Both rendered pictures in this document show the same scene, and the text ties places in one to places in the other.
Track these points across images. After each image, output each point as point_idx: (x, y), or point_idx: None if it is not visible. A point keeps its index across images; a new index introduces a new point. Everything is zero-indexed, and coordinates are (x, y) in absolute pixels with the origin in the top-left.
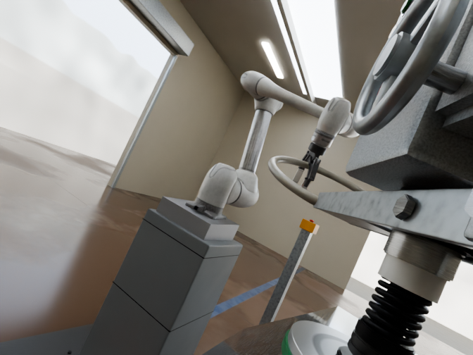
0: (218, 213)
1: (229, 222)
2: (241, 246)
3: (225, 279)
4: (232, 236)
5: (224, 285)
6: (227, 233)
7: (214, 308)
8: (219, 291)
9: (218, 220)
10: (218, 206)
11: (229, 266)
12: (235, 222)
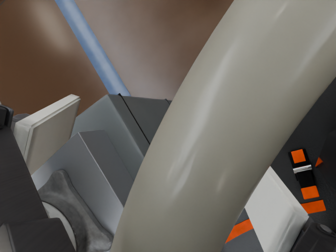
0: (83, 221)
1: (93, 178)
2: (116, 105)
3: (151, 108)
4: (102, 139)
5: (151, 100)
6: (117, 172)
7: (166, 102)
8: (161, 111)
9: (100, 216)
10: (73, 242)
11: (146, 120)
12: (69, 141)
